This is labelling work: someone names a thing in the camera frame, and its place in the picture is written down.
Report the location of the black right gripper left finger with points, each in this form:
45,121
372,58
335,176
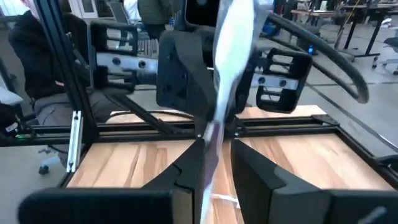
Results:
183,180

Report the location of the black office chair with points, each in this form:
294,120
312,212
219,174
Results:
391,42

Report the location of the black caster wheel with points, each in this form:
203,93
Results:
43,170

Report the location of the black aluminium table frame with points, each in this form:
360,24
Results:
65,62

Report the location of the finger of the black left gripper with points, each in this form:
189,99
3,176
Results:
183,77
250,87

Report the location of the black computer tower with lights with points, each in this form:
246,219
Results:
309,49

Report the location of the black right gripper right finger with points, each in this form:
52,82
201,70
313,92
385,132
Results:
255,186

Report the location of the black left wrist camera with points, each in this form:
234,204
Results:
199,12

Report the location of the person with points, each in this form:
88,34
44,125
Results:
155,12
31,56

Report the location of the silver aluminium profile piece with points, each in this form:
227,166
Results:
74,143

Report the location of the wooden work table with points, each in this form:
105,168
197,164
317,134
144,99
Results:
311,13

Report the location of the black frame desk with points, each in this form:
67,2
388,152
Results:
373,34

